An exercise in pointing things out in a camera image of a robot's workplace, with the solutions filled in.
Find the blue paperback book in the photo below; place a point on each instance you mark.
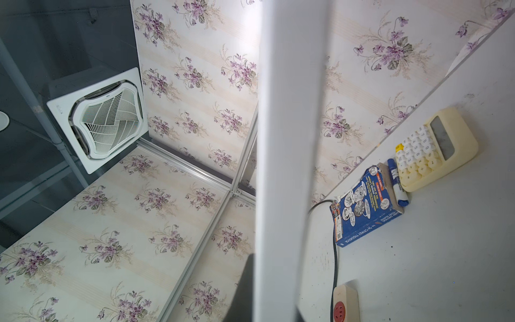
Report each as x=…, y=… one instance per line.
x=368, y=205

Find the cream yellow calculator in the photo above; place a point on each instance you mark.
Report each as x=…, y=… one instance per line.
x=441, y=145

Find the blue marker pen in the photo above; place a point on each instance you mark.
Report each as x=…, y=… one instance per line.
x=401, y=195

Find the cream power strip red sockets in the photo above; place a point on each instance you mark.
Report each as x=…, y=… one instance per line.
x=345, y=305

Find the white yellow keyboard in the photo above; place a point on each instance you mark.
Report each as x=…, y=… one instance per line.
x=293, y=50

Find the white ceiling air conditioner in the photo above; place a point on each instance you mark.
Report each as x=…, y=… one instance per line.
x=100, y=112

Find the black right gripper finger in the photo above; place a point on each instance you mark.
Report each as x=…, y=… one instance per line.
x=241, y=306

